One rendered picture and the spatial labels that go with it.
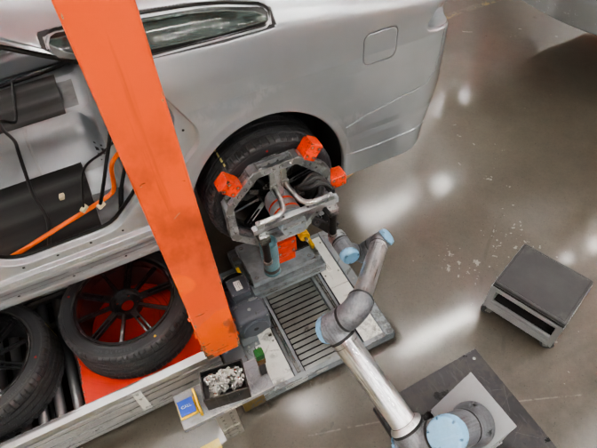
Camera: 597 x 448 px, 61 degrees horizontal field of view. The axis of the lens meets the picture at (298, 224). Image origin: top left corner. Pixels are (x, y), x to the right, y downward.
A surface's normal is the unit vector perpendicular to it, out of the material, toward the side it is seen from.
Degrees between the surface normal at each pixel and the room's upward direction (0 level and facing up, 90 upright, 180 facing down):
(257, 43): 78
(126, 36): 90
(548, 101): 0
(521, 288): 0
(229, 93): 90
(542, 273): 0
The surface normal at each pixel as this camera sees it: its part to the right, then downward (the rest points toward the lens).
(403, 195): -0.05, -0.63
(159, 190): 0.44, 0.68
